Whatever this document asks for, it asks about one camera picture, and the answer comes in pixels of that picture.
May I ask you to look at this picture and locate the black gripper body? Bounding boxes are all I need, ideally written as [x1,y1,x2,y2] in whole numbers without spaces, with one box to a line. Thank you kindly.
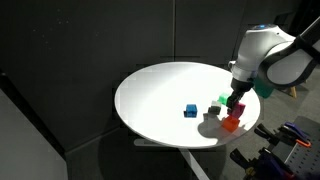
[230,77,255,102]

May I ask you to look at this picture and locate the blue orange clamps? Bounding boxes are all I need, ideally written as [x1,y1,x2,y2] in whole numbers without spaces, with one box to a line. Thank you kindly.
[266,115,320,180]

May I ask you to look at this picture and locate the pink block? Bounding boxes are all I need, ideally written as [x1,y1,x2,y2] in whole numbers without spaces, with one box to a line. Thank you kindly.
[229,102,247,120]

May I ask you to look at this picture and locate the blue block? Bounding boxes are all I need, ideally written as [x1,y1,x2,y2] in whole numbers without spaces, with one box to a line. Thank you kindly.
[183,103,199,118]

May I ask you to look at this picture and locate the purple clamp with orange tips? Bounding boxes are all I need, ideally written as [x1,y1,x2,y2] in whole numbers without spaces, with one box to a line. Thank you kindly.
[279,121,313,149]
[256,148,297,179]

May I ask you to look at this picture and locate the grey block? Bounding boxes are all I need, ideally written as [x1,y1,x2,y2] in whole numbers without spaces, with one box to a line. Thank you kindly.
[207,100,222,116]

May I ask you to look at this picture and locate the orange block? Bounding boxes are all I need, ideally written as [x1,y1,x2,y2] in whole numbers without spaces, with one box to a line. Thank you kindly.
[221,115,241,133]

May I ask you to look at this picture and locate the black spring clamp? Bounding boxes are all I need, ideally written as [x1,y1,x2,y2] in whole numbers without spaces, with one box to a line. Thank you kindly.
[253,122,282,145]

